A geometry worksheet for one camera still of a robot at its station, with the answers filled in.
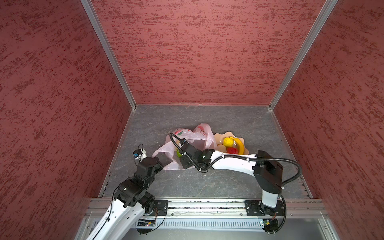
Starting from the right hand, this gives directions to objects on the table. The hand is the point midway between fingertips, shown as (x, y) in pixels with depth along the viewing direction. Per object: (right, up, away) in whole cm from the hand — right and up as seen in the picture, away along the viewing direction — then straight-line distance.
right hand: (183, 162), depth 83 cm
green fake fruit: (0, +9, -18) cm, 21 cm away
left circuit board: (-17, -27, -11) cm, 34 cm away
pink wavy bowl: (+23, +12, +15) cm, 29 cm away
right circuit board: (+44, -28, -12) cm, 53 cm away
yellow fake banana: (+36, +6, +9) cm, 37 cm away
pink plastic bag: (+10, +16, -4) cm, 19 cm away
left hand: (-12, +2, -5) cm, 13 cm away
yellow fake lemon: (+28, +10, +9) cm, 31 cm away
